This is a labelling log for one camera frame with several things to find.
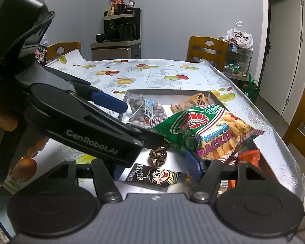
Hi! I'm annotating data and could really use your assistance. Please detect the orange foil packet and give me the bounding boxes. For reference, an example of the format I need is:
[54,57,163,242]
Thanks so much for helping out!
[225,149,261,189]

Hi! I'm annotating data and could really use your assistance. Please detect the clear nut packet blue label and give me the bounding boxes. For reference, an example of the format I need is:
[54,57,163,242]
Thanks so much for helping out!
[126,94,168,129]

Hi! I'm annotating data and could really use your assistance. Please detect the white plastic bag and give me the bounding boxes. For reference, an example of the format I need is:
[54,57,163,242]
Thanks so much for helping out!
[225,21,254,50]

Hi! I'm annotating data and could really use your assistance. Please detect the green shopping bag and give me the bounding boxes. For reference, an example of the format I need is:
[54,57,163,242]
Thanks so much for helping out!
[243,72,260,102]

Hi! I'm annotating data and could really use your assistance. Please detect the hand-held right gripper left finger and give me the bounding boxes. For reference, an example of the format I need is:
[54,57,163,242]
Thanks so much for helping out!
[25,158,124,204]

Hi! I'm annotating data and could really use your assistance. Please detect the black coffee machine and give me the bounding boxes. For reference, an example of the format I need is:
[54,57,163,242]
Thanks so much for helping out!
[103,4,143,42]

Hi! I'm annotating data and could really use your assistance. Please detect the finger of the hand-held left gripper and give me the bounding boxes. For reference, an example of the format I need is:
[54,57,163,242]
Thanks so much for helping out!
[76,99,169,149]
[66,77,129,114]

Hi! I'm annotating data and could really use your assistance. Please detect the grey cardboard box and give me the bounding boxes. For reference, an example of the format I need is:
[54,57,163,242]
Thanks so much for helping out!
[118,89,265,199]

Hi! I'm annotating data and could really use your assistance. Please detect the fruit print tablecloth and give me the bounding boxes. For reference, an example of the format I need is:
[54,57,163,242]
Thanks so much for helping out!
[2,56,305,212]

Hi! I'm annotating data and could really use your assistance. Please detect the wooden chair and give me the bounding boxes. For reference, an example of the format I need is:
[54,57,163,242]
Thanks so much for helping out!
[46,41,82,62]
[187,36,229,71]
[282,75,305,218]

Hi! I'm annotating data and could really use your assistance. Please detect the black printed snack bag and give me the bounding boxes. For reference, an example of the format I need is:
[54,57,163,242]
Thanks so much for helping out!
[34,43,48,65]

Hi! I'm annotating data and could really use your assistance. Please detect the person's left hand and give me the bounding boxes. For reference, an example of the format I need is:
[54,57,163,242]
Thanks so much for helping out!
[0,101,50,159]

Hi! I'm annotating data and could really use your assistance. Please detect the white door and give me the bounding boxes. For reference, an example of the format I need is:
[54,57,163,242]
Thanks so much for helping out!
[259,0,305,115]

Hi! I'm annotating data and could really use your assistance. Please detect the metal storage rack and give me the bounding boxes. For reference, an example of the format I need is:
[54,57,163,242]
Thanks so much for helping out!
[222,37,254,82]

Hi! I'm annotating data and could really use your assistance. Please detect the green prawn cracker bag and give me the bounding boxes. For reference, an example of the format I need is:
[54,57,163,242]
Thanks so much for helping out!
[151,104,265,161]

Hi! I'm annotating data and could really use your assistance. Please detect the snack packets on rack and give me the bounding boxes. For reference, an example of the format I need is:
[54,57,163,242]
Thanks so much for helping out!
[224,62,242,73]

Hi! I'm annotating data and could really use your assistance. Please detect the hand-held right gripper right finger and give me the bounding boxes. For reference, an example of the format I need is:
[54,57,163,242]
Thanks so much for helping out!
[185,152,281,204]

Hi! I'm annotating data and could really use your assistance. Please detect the grey cabinet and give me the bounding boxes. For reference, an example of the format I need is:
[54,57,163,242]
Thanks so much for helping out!
[90,39,142,62]

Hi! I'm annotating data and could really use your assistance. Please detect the coated peanut packet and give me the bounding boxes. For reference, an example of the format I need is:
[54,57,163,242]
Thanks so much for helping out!
[170,93,211,114]

